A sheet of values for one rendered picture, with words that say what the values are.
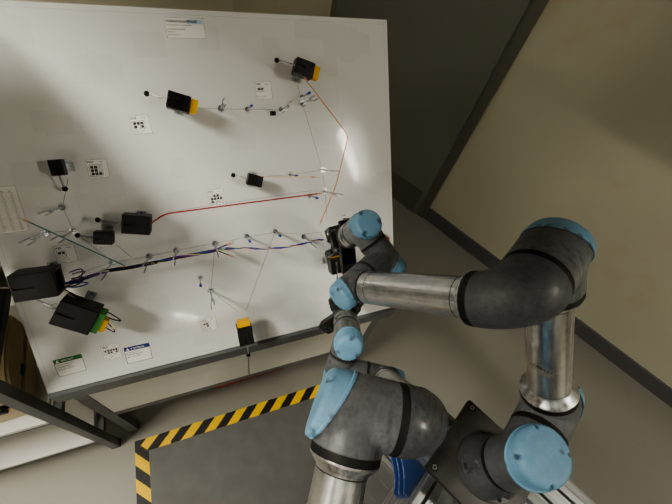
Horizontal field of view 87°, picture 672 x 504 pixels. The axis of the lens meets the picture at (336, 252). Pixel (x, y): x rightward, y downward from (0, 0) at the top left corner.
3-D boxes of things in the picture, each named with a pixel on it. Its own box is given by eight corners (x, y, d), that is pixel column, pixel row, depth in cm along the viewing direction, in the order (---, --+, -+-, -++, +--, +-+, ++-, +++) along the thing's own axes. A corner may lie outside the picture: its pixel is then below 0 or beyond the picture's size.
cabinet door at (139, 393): (249, 375, 163) (246, 343, 132) (114, 413, 145) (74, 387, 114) (248, 371, 164) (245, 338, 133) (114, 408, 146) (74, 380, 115)
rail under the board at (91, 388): (391, 316, 149) (396, 309, 144) (57, 403, 110) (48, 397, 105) (386, 304, 152) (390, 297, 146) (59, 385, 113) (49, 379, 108)
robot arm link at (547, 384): (509, 437, 85) (491, 246, 59) (532, 392, 93) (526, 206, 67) (566, 467, 77) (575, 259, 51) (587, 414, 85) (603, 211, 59)
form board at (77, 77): (49, 390, 107) (47, 394, 105) (-92, -3, 78) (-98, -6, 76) (393, 304, 145) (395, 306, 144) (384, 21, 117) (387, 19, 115)
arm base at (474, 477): (524, 465, 90) (550, 461, 82) (498, 520, 82) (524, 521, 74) (474, 419, 94) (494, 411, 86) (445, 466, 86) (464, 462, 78)
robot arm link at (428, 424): (483, 408, 55) (402, 360, 104) (416, 391, 55) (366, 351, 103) (470, 487, 53) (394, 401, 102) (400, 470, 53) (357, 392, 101)
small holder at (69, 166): (60, 191, 94) (52, 193, 89) (51, 160, 92) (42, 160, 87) (80, 189, 96) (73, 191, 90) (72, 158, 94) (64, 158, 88)
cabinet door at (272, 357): (358, 345, 181) (379, 311, 149) (249, 376, 163) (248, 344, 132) (356, 341, 182) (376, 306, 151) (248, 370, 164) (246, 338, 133)
